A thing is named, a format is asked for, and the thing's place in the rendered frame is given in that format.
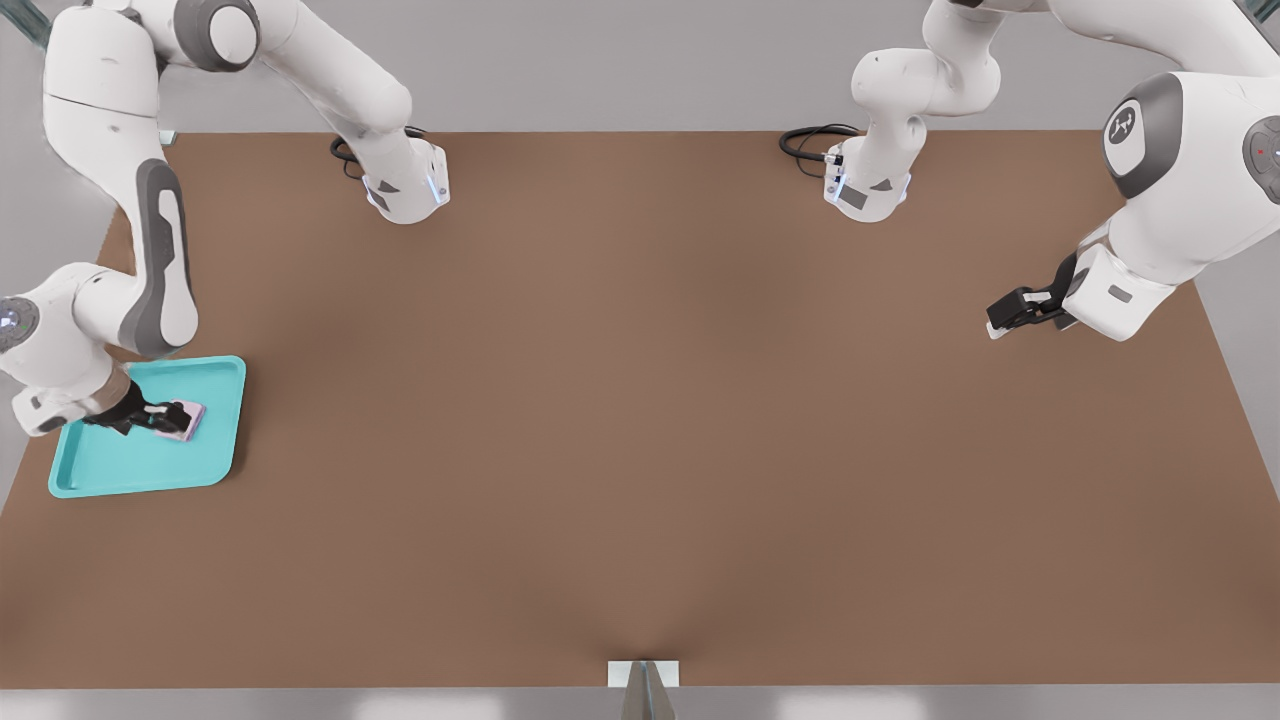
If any pale blue-green tray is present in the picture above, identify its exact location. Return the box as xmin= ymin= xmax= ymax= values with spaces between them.
xmin=47 ymin=355 xmax=248 ymax=500

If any silver frame post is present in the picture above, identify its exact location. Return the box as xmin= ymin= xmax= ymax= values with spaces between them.
xmin=607 ymin=659 xmax=681 ymax=720
xmin=1236 ymin=0 xmax=1280 ymax=43
xmin=0 ymin=0 xmax=53 ymax=51

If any pale lilac phone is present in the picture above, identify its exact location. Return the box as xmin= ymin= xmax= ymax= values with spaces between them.
xmin=150 ymin=400 xmax=207 ymax=443

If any black cable loop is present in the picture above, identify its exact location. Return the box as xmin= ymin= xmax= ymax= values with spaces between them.
xmin=329 ymin=125 xmax=430 ymax=182
xmin=778 ymin=123 xmax=864 ymax=180

